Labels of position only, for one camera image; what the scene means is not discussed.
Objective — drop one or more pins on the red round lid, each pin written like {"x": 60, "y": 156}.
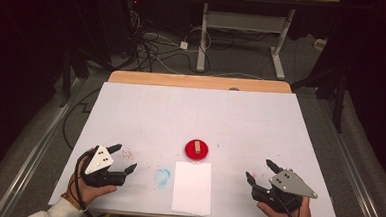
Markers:
{"x": 189, "y": 150}

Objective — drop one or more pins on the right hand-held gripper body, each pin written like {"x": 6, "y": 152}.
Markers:
{"x": 288, "y": 185}

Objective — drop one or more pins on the white paper sheet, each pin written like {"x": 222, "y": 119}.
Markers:
{"x": 191, "y": 188}

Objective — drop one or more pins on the person's left hand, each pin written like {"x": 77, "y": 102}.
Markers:
{"x": 91, "y": 191}

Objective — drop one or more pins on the small wooden stamp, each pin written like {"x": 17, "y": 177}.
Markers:
{"x": 197, "y": 147}

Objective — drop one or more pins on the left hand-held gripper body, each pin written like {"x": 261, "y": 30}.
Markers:
{"x": 99, "y": 160}

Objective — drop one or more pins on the large white board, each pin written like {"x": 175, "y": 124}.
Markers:
{"x": 197, "y": 115}

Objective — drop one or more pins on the white metal desk frame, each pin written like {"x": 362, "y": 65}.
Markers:
{"x": 245, "y": 21}

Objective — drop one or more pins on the metal floor rail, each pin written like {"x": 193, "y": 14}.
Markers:
{"x": 354, "y": 170}
{"x": 31, "y": 156}

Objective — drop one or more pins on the white power adapter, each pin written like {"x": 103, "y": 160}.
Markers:
{"x": 183, "y": 45}

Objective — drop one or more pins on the black stand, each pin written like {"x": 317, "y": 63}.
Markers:
{"x": 66, "y": 78}
{"x": 339, "y": 102}

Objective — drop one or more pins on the wooden table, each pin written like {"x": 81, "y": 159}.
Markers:
{"x": 199, "y": 81}

